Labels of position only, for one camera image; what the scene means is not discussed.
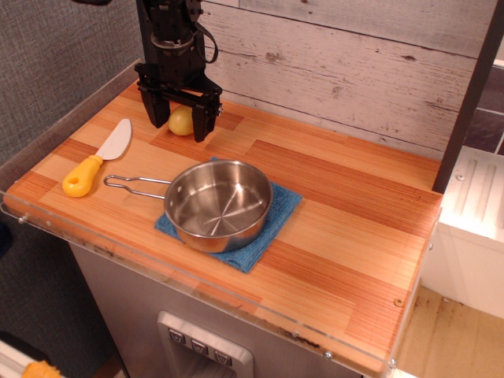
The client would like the yellow handled toy knife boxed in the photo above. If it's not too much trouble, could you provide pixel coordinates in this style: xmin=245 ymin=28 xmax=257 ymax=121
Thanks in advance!
xmin=62 ymin=119 xmax=132 ymax=198

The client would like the silver dispenser button panel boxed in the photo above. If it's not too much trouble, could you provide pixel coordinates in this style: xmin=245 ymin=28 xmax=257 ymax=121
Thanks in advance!
xmin=157 ymin=311 xmax=254 ymax=377

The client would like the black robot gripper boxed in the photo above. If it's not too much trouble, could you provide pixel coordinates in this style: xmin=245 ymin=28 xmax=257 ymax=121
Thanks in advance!
xmin=135 ymin=33 xmax=222 ymax=143

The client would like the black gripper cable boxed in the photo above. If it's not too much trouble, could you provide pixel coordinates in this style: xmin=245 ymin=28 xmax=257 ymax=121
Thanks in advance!
xmin=195 ymin=21 xmax=219 ymax=65

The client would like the dark right frame post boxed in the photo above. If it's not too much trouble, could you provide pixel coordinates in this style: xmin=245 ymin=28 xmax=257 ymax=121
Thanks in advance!
xmin=432 ymin=0 xmax=503 ymax=194

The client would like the dark frame post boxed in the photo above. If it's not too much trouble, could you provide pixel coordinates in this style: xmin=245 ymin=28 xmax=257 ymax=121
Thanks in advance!
xmin=135 ymin=0 xmax=157 ymax=64
xmin=432 ymin=0 xmax=503 ymax=194

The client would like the orange object bottom left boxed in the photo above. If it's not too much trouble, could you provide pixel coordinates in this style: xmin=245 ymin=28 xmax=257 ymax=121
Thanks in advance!
xmin=20 ymin=361 xmax=62 ymax=378

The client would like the white toy sink unit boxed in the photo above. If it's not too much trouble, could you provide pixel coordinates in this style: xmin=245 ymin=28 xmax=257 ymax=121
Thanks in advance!
xmin=421 ymin=147 xmax=503 ymax=317

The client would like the yellow toy potato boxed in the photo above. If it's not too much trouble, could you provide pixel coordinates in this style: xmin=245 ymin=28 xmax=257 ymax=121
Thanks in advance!
xmin=168 ymin=106 xmax=194 ymax=136

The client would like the stainless steel pan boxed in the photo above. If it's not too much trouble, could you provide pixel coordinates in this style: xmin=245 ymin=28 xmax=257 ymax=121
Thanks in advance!
xmin=103 ymin=159 xmax=273 ymax=253

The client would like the blue cloth mat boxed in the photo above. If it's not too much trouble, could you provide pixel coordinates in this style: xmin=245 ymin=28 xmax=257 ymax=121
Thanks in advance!
xmin=154 ymin=181 xmax=302 ymax=273

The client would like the clear acrylic table guard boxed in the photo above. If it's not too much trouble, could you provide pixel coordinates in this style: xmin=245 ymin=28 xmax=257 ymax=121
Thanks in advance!
xmin=5 ymin=186 xmax=441 ymax=377

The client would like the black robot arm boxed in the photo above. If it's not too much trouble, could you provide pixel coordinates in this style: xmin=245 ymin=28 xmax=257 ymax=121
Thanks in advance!
xmin=135 ymin=1 xmax=222 ymax=143

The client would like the grey toy fridge cabinet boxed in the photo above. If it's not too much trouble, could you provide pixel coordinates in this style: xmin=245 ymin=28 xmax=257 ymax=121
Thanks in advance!
xmin=69 ymin=240 xmax=369 ymax=378

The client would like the dark left frame post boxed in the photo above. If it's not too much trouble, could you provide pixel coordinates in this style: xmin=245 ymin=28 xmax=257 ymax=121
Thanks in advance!
xmin=135 ymin=0 xmax=157 ymax=64

